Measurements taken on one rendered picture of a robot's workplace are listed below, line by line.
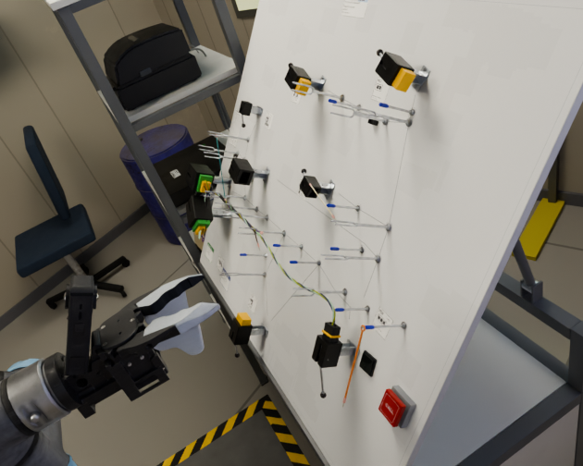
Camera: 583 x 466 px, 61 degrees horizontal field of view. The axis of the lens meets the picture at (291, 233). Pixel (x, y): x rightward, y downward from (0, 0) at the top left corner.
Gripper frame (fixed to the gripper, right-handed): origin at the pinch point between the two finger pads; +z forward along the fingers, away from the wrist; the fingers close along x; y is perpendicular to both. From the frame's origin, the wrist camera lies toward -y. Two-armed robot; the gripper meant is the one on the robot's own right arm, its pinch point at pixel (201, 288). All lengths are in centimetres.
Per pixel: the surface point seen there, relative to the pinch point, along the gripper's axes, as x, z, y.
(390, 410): -6, 20, 46
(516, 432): -8, 47, 78
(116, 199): -353, -30, 84
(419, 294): -11.5, 34.6, 30.0
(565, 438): -9, 61, 94
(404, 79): -22, 49, -5
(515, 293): -23, 65, 56
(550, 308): -14, 67, 57
